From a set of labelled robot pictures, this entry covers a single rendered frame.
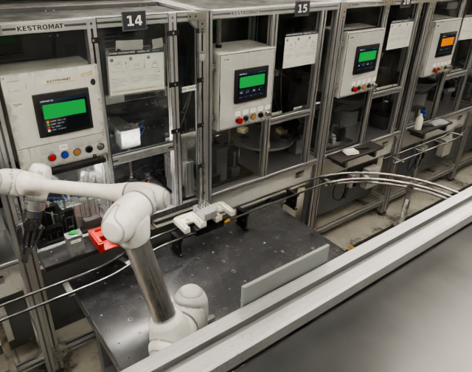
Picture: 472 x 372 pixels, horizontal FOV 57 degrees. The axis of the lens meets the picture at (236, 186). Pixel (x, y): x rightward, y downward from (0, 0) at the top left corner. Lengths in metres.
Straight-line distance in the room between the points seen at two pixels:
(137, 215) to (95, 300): 0.93
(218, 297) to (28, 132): 1.25
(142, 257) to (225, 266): 0.97
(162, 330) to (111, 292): 0.67
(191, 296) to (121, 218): 0.59
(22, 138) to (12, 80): 0.26
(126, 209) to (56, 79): 0.79
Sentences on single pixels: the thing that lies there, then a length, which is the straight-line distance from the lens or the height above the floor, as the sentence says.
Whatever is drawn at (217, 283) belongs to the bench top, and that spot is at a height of 0.68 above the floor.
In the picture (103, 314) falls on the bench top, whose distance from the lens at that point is 2.40.
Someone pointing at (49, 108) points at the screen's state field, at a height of 1.67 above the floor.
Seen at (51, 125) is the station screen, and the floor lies 1.58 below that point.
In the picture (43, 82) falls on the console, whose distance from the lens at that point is 2.15.
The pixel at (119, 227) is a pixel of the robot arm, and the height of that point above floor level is 1.45.
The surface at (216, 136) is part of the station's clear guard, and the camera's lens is 2.71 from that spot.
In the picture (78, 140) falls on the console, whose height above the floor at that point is 1.48.
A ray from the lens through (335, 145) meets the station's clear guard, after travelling 3.57.
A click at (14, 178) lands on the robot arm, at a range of 1.97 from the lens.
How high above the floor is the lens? 2.35
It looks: 29 degrees down
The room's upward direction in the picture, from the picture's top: 2 degrees clockwise
